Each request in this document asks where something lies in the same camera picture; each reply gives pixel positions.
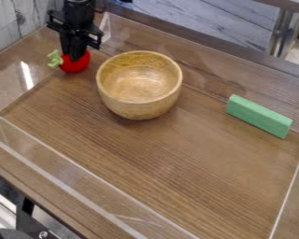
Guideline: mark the black table leg bracket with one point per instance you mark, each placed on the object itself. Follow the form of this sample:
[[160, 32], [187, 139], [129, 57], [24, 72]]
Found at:
[[26, 224]]

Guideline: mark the metal table leg background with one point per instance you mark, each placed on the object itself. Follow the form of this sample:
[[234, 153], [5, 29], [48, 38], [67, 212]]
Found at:
[[285, 33]]

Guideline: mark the wooden bowl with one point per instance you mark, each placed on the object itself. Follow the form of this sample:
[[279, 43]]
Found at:
[[139, 84]]

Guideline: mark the clear acrylic front barrier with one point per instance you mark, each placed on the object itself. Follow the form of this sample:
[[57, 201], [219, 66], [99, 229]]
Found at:
[[97, 211]]

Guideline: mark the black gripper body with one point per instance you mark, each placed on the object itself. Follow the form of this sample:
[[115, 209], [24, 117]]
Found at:
[[77, 23]]

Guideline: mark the green rectangular block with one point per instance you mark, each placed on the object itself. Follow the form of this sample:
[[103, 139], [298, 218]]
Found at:
[[260, 117]]

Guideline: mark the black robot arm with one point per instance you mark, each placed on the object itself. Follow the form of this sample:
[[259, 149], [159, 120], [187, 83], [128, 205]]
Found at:
[[81, 5]]

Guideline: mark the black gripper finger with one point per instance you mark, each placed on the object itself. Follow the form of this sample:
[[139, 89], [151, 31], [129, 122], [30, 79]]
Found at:
[[77, 47], [65, 41]]

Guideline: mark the red plush tomato fruit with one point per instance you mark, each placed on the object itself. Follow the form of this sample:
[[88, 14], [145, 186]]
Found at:
[[61, 61]]

